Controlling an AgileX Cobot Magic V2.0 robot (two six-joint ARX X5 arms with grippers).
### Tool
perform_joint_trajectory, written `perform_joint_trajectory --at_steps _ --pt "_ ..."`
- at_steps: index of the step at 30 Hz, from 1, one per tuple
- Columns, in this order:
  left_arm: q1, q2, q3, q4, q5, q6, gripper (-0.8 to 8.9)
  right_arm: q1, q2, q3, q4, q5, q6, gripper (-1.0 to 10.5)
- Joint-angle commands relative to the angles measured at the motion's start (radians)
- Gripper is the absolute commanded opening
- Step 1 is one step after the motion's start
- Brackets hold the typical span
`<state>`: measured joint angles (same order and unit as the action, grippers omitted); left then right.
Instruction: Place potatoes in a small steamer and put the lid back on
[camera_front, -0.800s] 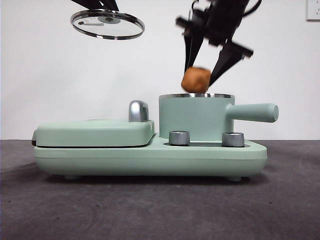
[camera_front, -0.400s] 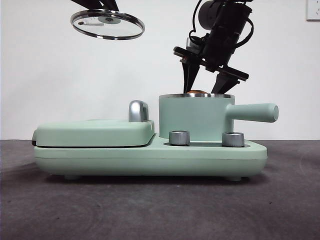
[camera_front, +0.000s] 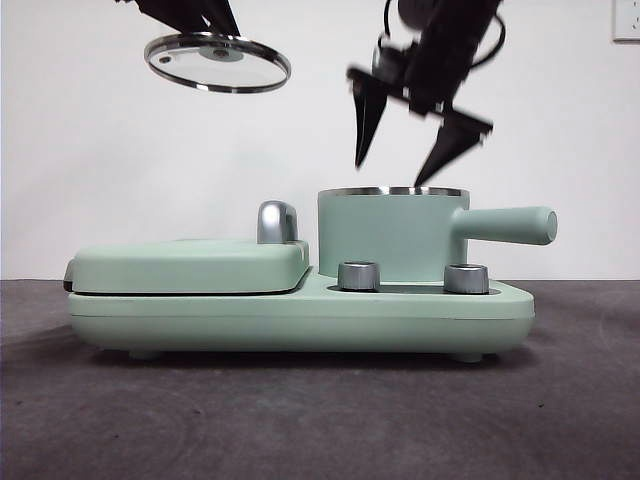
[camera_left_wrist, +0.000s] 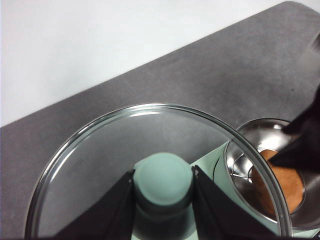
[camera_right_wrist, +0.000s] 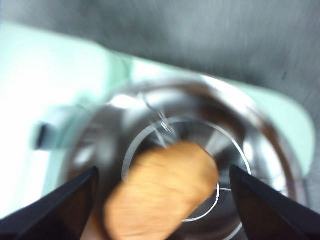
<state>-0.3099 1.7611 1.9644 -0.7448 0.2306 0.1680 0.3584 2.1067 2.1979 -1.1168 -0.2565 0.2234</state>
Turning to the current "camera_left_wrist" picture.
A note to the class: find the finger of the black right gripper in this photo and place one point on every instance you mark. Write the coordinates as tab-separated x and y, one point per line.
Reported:
302	155
308	120

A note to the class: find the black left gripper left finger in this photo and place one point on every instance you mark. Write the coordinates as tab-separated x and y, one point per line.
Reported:
110	215

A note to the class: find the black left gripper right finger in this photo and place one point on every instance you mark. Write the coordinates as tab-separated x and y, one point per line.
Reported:
220	217

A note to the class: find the brown potato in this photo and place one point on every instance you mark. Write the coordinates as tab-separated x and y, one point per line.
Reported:
287	182

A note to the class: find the glass lid with green knob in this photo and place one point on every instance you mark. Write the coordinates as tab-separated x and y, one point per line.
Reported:
162	175

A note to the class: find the mint green breakfast machine base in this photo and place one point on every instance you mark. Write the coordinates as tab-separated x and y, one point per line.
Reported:
207	157

